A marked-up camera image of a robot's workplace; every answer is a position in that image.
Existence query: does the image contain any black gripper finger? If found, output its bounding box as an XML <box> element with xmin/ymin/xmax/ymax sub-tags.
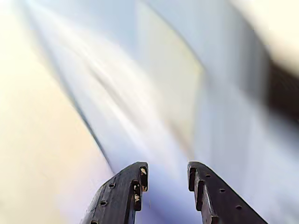
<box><xmin>187</xmin><ymin>161</ymin><xmax>269</xmax><ymax>224</ymax></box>
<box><xmin>79</xmin><ymin>161</ymin><xmax>149</xmax><ymax>224</ymax></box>

